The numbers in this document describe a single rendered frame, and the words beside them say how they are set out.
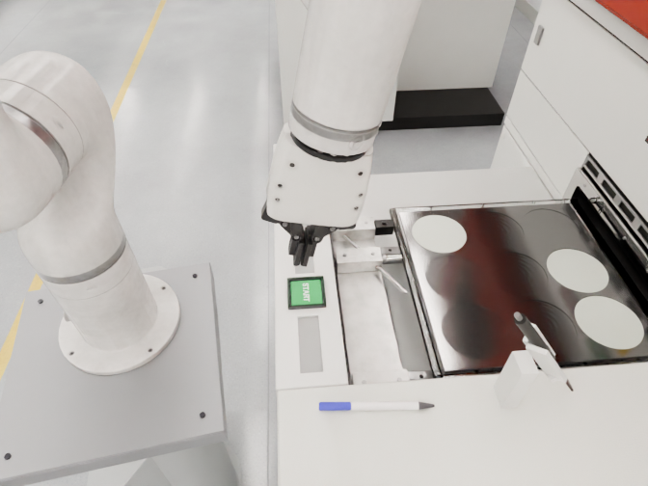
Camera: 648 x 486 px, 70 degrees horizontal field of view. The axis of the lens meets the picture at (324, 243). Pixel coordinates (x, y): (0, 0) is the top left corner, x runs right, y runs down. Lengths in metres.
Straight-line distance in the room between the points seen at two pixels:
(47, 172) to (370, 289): 0.51
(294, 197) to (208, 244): 1.71
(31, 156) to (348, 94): 0.31
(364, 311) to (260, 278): 1.24
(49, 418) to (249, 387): 1.00
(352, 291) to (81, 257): 0.42
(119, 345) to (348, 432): 0.39
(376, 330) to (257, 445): 0.94
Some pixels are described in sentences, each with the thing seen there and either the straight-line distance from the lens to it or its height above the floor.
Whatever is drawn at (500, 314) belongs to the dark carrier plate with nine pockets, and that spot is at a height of 0.90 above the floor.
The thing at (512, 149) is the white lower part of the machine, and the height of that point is 0.79.
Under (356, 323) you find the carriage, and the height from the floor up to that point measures 0.88.
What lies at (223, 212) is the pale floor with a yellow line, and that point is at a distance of 2.31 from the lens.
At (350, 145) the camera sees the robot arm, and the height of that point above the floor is 1.28.
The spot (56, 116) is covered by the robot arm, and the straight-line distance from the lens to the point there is 0.57.
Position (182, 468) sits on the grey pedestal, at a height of 0.41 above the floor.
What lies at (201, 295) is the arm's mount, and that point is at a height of 0.87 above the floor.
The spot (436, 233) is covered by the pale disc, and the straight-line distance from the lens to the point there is 0.90.
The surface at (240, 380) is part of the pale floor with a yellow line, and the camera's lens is 1.74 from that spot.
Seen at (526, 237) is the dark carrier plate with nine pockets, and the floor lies 0.90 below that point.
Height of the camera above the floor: 1.51
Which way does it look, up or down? 46 degrees down
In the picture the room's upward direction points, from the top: straight up
